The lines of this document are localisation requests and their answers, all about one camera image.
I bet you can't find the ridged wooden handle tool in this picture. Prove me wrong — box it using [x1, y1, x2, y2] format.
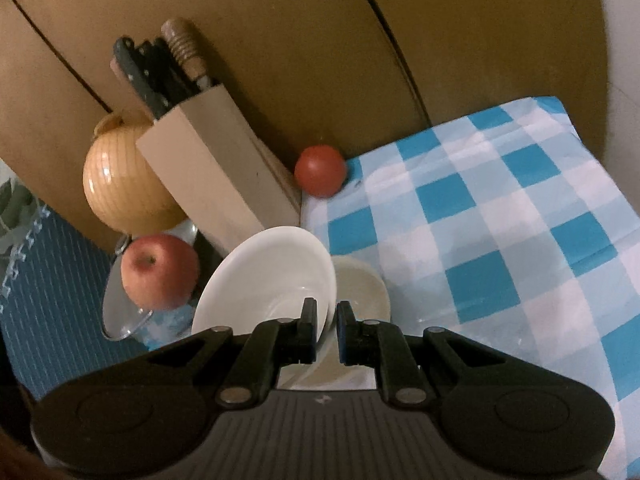
[160, 17, 221, 92]

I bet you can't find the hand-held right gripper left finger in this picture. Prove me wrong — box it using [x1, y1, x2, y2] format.
[144, 297, 319, 408]

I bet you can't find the yellow pomelo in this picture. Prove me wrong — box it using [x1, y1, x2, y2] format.
[82, 112, 189, 231]

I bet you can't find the blue white checkered tablecloth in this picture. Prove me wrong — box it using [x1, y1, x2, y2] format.
[145, 96, 640, 480]

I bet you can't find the white appliance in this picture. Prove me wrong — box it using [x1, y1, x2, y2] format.
[594, 0, 640, 173]

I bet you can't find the clear glass container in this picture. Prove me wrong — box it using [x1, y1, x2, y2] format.
[101, 232, 201, 344]

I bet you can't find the white green patterned cloth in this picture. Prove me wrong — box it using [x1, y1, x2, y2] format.
[0, 162, 49, 257]

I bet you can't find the wooden knife block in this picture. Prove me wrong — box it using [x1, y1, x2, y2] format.
[136, 85, 304, 257]

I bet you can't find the red tomato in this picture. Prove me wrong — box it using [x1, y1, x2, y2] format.
[294, 144, 348, 199]

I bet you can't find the red yellow apple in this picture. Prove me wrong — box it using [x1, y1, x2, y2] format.
[121, 233, 201, 310]

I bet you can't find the grey handle knife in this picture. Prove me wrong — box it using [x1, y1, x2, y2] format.
[112, 36, 174, 122]

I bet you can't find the large cream bowl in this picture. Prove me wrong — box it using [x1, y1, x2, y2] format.
[280, 255, 392, 392]

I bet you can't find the blue ribbed mat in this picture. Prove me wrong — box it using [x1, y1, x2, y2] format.
[0, 200, 151, 402]

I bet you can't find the black handle knife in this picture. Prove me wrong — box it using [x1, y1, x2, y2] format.
[137, 40, 204, 107]

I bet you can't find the brown wooden cabinet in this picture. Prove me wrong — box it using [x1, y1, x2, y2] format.
[0, 0, 612, 257]

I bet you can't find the medium cream bowl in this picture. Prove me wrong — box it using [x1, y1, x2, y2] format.
[191, 226, 337, 356]

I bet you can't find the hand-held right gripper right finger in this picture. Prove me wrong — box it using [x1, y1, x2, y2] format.
[336, 301, 506, 407]

